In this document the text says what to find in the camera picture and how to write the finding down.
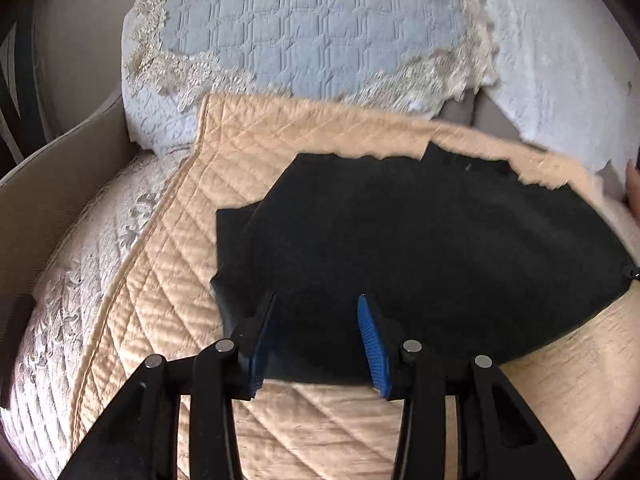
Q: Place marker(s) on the black leather jacket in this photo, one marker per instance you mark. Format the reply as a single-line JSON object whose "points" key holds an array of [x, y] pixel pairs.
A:
{"points": [[425, 260]]}

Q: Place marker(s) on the beige quilted blanket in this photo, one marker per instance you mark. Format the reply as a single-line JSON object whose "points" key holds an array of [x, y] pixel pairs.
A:
{"points": [[175, 260]]}

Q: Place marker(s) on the white lace seat cover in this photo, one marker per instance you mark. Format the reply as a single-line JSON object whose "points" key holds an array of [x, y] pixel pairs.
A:
{"points": [[75, 310]]}

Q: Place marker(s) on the blue quilted lace-trimmed cover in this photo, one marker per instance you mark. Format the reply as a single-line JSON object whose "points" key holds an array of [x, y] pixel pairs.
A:
{"points": [[300, 30]]}

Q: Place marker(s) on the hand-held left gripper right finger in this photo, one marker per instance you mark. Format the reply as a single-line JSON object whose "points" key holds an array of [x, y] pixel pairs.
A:
{"points": [[372, 355]]}

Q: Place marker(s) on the white embossed cover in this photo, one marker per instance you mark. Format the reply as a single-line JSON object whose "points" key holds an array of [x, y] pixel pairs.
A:
{"points": [[550, 60]]}

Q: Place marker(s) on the grey sofa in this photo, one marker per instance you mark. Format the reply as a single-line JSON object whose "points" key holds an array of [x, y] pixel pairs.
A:
{"points": [[60, 185]]}

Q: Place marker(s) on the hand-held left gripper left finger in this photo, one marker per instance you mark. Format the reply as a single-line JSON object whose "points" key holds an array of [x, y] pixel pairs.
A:
{"points": [[257, 365]]}

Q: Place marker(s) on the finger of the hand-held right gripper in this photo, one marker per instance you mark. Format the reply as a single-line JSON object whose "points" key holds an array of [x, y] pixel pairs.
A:
{"points": [[632, 275]]}

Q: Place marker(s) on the dark chair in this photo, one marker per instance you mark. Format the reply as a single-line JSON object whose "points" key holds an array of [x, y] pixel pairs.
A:
{"points": [[20, 85]]}

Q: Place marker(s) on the pink cushion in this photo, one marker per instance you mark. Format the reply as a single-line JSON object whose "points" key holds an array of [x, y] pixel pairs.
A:
{"points": [[634, 180]]}

